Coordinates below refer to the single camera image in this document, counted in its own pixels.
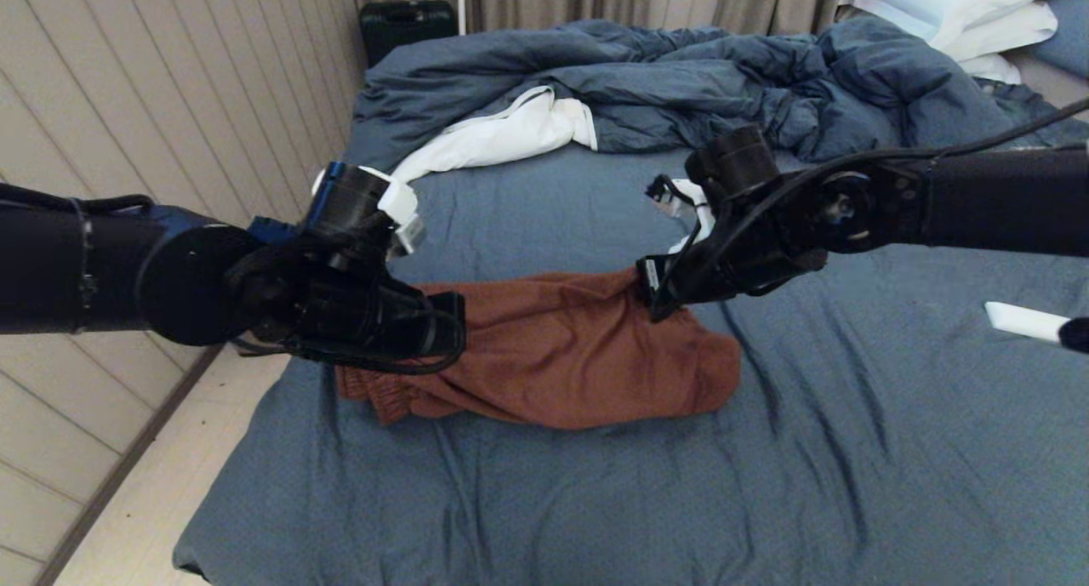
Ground brown drawstring shorts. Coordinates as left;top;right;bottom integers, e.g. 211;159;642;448
334;267;743;431

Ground blue bed sheet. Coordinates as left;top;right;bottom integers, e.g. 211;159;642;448
172;82;1089;586

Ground crumpled blue duvet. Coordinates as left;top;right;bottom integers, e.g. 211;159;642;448
349;16;1064;174

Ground flat white rectangular object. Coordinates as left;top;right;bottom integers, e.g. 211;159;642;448
985;301;1069;344

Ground black suitcase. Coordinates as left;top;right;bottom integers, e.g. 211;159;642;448
358;1;458;68

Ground beige headboard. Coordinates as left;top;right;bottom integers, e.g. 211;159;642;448
1002;54;1089;119

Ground blue pillow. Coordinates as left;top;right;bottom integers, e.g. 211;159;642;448
1023;0;1089;83

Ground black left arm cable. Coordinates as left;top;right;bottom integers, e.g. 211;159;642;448
0;182;467;376

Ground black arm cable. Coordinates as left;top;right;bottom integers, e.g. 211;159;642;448
664;97;1089;306
0;182;467;376

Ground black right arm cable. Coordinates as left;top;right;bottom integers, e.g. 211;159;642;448
664;97;1089;306

